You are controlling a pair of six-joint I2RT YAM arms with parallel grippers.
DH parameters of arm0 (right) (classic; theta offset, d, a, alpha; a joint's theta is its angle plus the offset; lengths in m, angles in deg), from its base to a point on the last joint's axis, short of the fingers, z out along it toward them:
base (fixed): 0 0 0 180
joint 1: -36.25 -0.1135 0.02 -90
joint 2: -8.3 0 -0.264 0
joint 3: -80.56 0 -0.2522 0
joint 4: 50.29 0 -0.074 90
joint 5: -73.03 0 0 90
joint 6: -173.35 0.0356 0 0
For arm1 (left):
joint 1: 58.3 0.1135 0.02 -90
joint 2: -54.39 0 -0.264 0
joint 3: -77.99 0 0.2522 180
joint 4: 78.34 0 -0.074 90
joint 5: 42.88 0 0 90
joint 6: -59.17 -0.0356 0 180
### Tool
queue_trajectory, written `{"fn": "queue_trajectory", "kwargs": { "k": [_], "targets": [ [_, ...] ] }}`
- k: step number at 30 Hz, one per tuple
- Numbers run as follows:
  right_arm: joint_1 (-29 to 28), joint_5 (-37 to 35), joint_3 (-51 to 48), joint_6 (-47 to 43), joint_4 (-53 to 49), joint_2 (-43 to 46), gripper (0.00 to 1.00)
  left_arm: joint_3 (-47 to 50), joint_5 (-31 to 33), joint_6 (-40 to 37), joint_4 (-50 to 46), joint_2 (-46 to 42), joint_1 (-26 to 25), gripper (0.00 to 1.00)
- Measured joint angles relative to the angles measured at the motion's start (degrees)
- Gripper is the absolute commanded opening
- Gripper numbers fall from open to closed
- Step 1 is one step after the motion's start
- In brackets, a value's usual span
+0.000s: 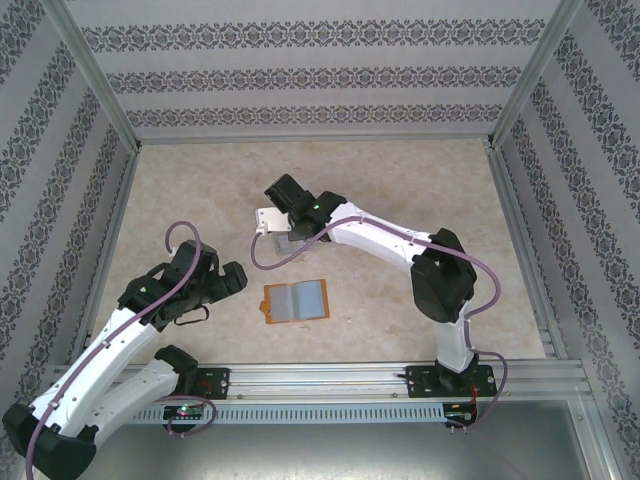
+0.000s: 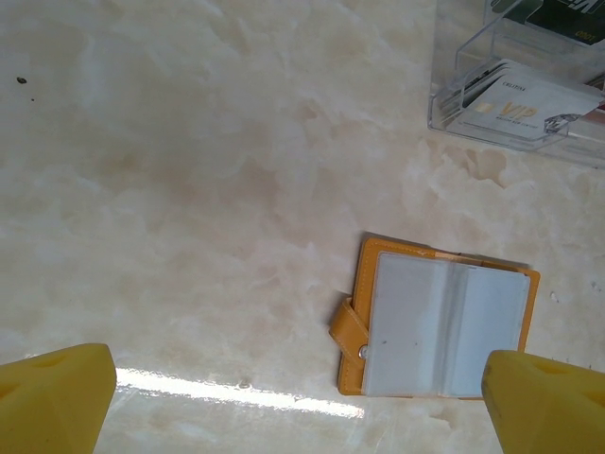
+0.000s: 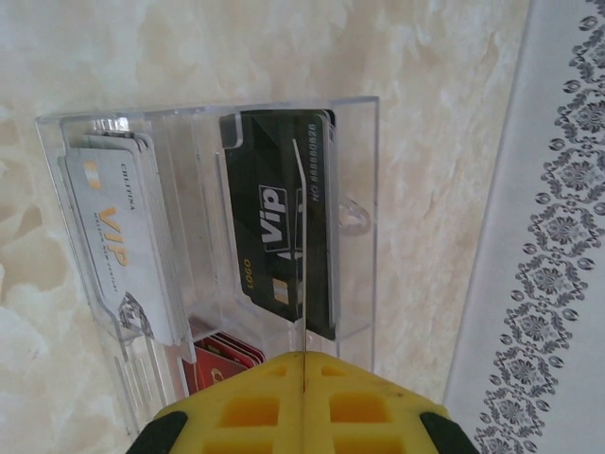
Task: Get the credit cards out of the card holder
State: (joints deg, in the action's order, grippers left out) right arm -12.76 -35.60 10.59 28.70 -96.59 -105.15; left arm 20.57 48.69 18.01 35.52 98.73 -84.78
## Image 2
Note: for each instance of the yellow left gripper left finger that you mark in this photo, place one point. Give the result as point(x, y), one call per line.
point(52, 406)

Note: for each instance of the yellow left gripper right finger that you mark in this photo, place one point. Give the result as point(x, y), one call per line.
point(553, 411)

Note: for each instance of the white VIP card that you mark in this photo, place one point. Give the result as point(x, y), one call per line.
point(534, 94)

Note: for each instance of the clear acrylic card box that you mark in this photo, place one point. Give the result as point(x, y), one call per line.
point(444, 71)

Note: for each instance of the black card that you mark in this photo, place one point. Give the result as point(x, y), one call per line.
point(558, 19)

